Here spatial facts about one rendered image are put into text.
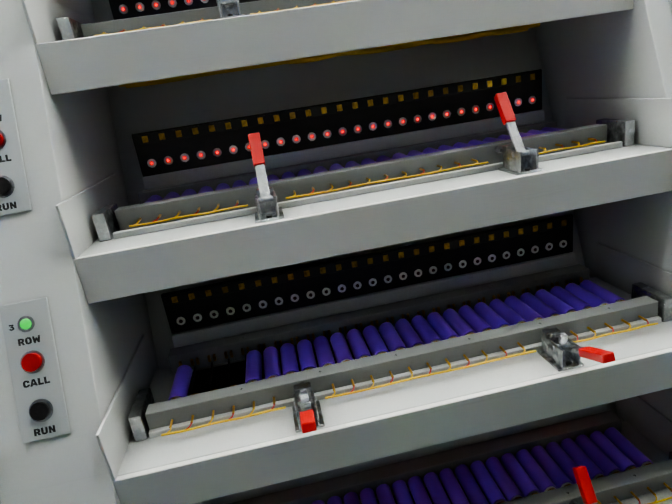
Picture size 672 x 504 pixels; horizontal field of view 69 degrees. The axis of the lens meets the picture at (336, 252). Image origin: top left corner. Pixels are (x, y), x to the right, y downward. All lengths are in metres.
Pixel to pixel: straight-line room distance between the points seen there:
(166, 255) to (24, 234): 0.12
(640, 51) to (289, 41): 0.38
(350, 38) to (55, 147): 0.30
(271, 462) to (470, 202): 0.31
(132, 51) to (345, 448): 0.43
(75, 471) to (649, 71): 0.69
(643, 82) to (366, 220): 0.35
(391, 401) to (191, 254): 0.24
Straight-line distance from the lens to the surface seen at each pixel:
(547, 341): 0.56
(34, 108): 0.54
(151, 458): 0.52
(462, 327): 0.58
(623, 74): 0.68
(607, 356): 0.49
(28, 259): 0.51
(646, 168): 0.61
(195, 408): 0.53
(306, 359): 0.55
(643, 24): 0.66
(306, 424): 0.42
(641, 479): 0.69
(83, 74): 0.54
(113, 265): 0.49
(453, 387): 0.52
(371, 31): 0.54
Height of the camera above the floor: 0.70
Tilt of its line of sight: 2 degrees up
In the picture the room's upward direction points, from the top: 11 degrees counter-clockwise
